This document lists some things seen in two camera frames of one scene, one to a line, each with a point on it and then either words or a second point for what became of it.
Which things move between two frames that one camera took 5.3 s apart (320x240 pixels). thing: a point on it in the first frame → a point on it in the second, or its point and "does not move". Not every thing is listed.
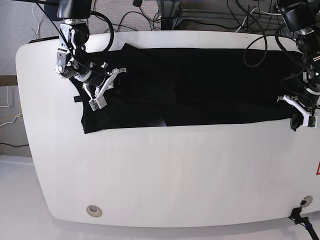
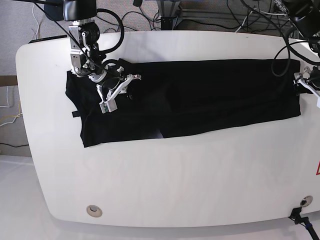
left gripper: x=73 y=60 → x=86 y=61
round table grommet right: x=306 y=201 does not move
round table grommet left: x=94 y=211 does not move
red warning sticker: x=318 y=171 does not move
